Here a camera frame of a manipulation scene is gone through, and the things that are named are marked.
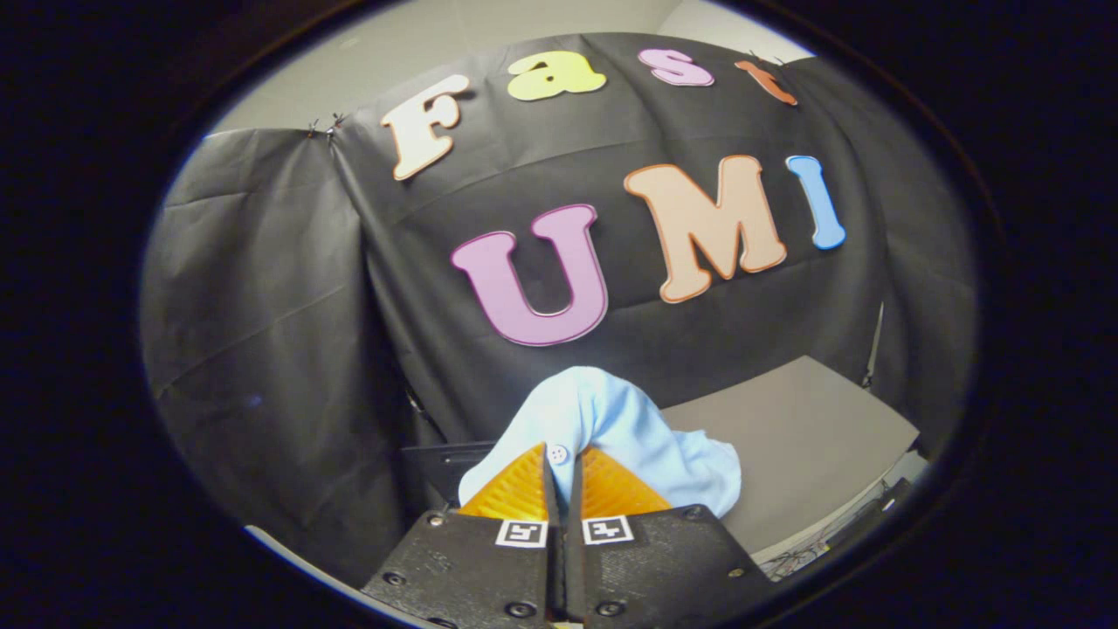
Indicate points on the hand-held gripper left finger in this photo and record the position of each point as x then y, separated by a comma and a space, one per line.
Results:
472, 577

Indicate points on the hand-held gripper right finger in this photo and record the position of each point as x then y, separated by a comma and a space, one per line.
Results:
664, 568

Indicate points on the light blue shirt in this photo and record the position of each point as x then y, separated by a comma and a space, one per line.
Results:
611, 419

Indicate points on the grey and cream cabinet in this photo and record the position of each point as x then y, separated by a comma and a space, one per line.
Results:
786, 437

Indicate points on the black backdrop cloth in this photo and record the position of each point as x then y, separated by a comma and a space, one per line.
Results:
288, 349

